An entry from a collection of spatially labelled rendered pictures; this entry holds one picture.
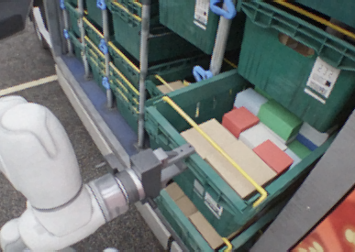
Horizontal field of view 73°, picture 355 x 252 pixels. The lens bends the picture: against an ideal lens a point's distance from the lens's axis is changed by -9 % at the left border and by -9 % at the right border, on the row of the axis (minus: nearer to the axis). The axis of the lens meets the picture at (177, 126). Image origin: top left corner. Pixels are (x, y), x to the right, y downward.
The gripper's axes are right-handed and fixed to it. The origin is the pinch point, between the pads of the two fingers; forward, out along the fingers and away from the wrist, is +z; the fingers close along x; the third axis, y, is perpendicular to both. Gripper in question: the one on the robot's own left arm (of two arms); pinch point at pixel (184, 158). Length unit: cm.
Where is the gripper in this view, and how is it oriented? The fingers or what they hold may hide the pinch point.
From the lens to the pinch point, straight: 63.8
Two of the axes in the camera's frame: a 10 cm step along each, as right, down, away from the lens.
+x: 0.8, -7.2, -6.9
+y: 5.8, 6.0, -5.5
